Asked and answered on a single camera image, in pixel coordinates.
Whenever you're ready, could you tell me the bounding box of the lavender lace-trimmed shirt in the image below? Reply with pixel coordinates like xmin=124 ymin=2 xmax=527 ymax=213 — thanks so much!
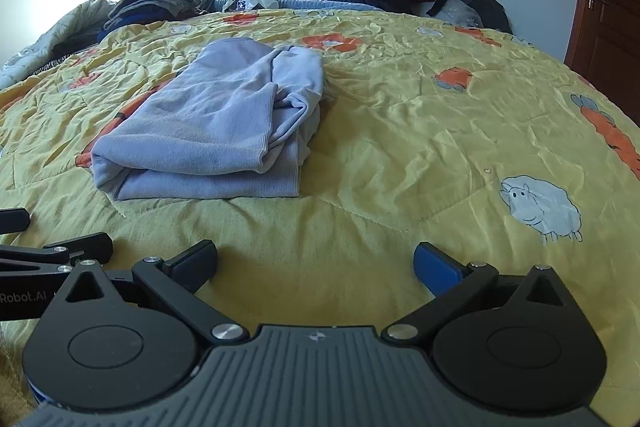
xmin=91 ymin=38 xmax=324 ymax=200

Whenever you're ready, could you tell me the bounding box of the folded dark clothes stack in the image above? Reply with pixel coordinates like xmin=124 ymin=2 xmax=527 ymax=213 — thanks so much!
xmin=96 ymin=0 xmax=216 ymax=42

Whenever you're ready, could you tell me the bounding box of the yellow cartoon print quilt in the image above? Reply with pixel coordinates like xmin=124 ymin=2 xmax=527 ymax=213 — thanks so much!
xmin=1 ymin=10 xmax=639 ymax=426

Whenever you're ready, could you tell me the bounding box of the grey white patterned blanket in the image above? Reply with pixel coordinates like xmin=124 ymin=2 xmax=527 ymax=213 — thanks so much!
xmin=1 ymin=0 xmax=116 ymax=89

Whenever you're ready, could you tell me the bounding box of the brown wooden door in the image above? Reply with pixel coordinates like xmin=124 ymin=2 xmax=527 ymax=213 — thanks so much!
xmin=565 ymin=0 xmax=639 ymax=121

